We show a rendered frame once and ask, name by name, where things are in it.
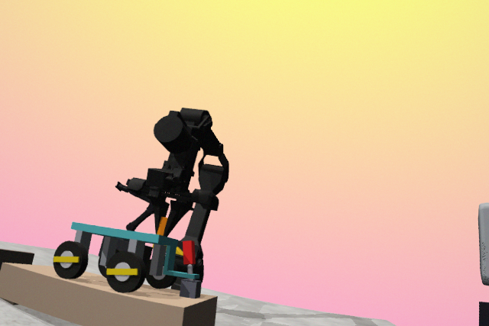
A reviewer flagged tan wooden ramp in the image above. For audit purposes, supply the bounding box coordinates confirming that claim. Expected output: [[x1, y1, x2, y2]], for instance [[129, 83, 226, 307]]
[[0, 249, 218, 326]]

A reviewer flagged teal wheeled trolley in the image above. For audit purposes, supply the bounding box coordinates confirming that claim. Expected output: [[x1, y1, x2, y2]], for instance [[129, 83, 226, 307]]
[[53, 221, 200, 293]]

